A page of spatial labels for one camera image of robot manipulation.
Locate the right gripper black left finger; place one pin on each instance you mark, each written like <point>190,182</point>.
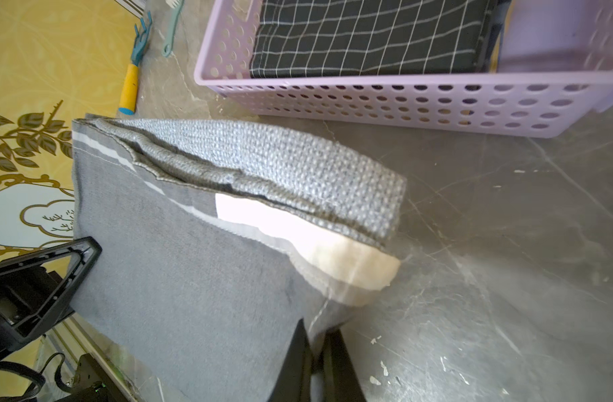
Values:
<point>293,383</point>

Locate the light blue small brush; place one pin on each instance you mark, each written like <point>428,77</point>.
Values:
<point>175,8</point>

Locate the plain grey pillowcase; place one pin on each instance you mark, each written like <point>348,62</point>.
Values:
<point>220,237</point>

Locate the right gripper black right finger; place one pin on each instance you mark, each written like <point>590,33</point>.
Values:
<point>340,379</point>

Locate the black grid pillowcase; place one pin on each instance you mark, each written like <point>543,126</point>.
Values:
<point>298,39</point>

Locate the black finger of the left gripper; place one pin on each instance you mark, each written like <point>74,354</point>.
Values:
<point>76,257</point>

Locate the blue yellow garden fork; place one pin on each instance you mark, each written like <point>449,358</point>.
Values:
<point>128,98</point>

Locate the purple plastic basket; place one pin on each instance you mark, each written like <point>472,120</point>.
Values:
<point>556,65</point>

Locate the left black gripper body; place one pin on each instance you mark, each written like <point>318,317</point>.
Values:
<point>32,301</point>

